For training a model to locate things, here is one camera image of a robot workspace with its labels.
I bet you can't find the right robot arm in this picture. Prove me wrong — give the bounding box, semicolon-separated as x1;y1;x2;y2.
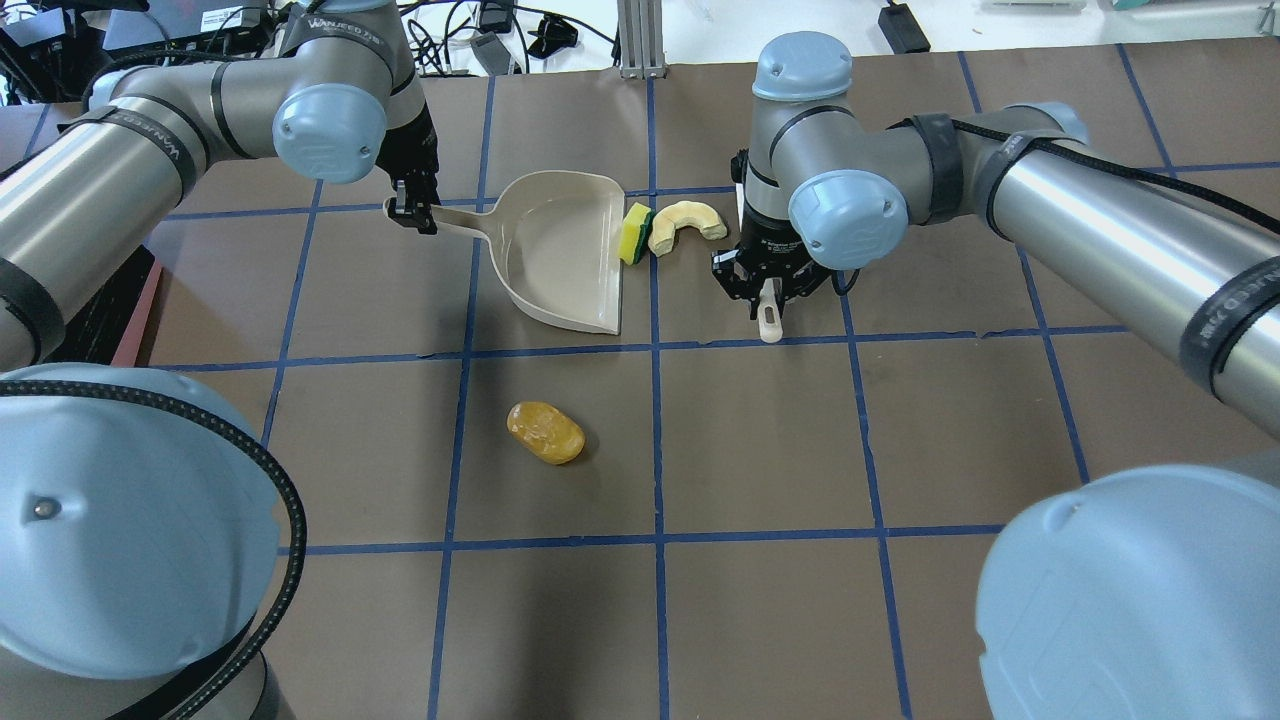
713;31;1279;719

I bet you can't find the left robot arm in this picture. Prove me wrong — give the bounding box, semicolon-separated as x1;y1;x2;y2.
1;1;439;719

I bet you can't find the aluminium frame post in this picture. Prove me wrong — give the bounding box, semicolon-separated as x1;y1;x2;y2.
616;0;668;79

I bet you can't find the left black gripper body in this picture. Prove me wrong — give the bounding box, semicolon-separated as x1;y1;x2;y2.
380;105;442;217

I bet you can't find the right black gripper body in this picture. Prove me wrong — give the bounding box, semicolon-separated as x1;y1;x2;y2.
710;238;833;320

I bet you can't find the black braided cable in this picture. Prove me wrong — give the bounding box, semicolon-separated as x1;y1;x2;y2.
0;380;307;720

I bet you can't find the yellow potato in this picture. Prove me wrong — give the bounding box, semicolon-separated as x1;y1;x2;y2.
506;401;588;466

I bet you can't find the beige hand brush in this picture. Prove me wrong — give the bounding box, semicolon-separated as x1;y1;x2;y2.
756;278;785;345

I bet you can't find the yellow green sponge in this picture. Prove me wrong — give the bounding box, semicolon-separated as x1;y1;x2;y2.
618;202;655;266

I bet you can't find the bin with black bag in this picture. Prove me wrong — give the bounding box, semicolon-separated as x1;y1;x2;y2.
50;247;163;366

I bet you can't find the pale melon slice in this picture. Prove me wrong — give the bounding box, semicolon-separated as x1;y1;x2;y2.
646;201;730;256

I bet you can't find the beige plastic dustpan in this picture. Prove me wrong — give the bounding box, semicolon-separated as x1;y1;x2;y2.
431;170;625;334

